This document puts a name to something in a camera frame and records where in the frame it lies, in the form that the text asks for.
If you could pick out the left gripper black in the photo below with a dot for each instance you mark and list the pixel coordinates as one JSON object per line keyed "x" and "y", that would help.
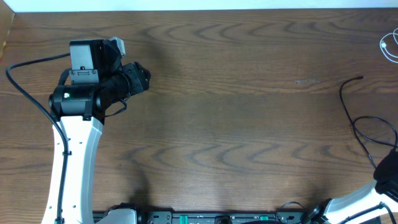
{"x": 137, "y": 78}

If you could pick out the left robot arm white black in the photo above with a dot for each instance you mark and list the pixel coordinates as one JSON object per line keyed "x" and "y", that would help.
{"x": 96, "y": 80}

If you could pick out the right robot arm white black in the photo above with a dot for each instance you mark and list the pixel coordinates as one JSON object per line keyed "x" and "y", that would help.
{"x": 371, "y": 201}

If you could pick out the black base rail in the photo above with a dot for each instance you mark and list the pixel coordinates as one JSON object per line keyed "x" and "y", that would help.
{"x": 168, "y": 217}

